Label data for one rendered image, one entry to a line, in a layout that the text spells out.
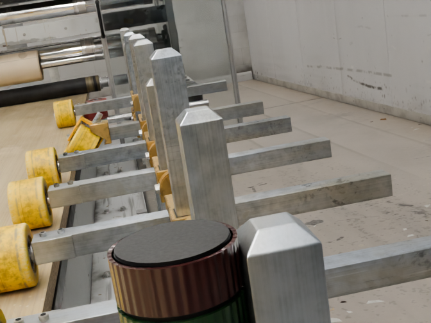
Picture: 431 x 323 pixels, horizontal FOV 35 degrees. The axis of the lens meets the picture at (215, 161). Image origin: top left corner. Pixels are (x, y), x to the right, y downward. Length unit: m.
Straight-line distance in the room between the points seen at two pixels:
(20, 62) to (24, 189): 1.80
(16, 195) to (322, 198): 0.48
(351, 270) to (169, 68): 0.31
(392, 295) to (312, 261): 2.48
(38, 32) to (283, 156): 1.86
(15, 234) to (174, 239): 0.56
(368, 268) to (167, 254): 0.38
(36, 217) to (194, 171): 0.58
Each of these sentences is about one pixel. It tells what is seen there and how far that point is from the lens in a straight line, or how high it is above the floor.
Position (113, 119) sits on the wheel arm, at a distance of 2.60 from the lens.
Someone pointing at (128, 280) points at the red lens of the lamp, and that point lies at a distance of 0.30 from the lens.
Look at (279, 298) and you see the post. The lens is 0.32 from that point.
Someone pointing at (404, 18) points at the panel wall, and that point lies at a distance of 5.72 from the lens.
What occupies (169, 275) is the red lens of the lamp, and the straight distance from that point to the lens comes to 0.29.
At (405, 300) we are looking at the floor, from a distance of 2.76.
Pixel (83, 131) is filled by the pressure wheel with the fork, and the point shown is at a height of 0.96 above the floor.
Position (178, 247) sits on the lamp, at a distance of 0.31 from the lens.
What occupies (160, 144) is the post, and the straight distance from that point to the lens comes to 1.05.
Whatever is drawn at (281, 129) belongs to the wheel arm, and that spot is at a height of 0.94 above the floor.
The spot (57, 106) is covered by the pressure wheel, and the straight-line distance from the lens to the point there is 2.08.
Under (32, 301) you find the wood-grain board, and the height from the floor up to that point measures 0.90.
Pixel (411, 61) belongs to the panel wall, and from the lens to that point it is 5.70.
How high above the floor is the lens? 1.22
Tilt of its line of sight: 13 degrees down
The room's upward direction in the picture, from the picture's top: 9 degrees counter-clockwise
